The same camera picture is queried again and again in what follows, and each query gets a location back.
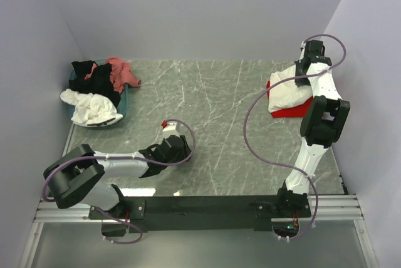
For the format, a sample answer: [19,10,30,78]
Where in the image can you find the teal plastic basket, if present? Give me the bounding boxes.
[68,58,133,130]

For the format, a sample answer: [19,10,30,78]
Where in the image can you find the cream white t-shirt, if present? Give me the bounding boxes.
[268,64,313,114]

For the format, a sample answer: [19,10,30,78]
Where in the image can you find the pink t-shirt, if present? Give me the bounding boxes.
[83,56,142,93]

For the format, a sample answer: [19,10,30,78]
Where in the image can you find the white t-shirt black trim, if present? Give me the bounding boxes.
[60,89,123,127]

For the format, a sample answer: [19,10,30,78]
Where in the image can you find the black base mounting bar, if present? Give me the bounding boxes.
[89,195,314,237]

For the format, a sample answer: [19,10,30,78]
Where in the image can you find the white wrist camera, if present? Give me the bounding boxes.
[299,41,306,61]
[161,120,180,139]

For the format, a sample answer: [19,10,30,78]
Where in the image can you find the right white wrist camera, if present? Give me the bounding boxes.
[299,41,306,61]

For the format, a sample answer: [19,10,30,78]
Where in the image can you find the aluminium frame rail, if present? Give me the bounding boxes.
[18,195,377,268]

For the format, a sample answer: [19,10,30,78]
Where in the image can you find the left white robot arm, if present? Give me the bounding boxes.
[42,135,192,219]

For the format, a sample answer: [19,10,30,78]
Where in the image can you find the folded red t-shirt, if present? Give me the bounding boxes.
[267,92,313,118]

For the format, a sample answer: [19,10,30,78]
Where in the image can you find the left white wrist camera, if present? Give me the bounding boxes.
[161,120,180,139]

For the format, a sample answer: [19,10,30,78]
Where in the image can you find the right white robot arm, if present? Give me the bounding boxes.
[275,39,350,217]

